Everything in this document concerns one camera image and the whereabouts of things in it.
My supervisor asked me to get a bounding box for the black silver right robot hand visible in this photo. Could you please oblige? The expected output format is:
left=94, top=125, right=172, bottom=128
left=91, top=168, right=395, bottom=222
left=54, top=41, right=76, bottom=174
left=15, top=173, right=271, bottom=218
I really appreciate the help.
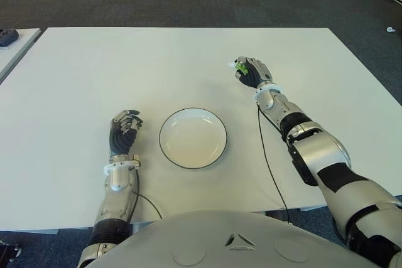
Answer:
left=234, top=56, right=273, bottom=90

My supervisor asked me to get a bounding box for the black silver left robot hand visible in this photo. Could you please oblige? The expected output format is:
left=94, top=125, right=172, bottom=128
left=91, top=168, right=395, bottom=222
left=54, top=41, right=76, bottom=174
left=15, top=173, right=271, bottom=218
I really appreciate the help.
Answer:
left=109, top=109, right=144, bottom=156

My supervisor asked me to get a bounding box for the green toothpaste tube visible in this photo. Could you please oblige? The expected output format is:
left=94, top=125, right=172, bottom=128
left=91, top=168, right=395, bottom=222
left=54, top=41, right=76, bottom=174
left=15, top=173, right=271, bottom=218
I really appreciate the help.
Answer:
left=228, top=56, right=251, bottom=76

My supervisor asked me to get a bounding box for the white plate with black rim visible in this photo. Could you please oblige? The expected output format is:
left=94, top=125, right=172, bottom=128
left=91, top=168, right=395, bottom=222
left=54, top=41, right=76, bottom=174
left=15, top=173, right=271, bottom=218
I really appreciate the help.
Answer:
left=158, top=107, right=228, bottom=169

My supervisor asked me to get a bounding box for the white side table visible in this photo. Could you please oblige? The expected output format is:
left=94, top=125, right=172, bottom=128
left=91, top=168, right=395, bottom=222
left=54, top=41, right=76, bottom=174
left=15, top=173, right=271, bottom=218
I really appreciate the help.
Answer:
left=0, top=28, right=42, bottom=84

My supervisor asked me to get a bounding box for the silver robot torso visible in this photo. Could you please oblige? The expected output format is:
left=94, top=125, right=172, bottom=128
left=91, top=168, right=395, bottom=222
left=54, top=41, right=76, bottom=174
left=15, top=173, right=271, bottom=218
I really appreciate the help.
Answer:
left=84, top=210, right=379, bottom=268

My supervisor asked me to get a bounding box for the dark grey controller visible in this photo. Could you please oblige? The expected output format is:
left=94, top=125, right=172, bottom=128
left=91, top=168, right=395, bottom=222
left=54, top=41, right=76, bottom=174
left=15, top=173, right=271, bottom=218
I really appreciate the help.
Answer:
left=0, top=28, right=19, bottom=48

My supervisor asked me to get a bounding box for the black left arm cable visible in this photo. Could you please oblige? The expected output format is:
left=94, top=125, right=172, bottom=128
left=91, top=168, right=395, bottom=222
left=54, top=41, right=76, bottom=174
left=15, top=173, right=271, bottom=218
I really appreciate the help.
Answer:
left=129, top=164, right=164, bottom=220

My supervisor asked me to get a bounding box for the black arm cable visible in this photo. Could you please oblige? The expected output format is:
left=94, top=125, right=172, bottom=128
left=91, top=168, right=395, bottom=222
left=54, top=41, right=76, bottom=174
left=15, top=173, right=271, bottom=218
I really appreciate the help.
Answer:
left=256, top=100, right=293, bottom=227
left=129, top=164, right=164, bottom=220

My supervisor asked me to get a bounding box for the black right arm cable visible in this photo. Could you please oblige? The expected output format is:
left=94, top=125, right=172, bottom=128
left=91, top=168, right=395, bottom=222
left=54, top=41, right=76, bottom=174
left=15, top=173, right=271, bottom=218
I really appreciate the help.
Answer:
left=256, top=100, right=293, bottom=227

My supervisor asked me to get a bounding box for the black metal bracket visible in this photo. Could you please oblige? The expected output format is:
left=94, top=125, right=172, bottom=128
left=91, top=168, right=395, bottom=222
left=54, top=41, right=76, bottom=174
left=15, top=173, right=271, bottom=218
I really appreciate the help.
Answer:
left=0, top=239, right=23, bottom=263

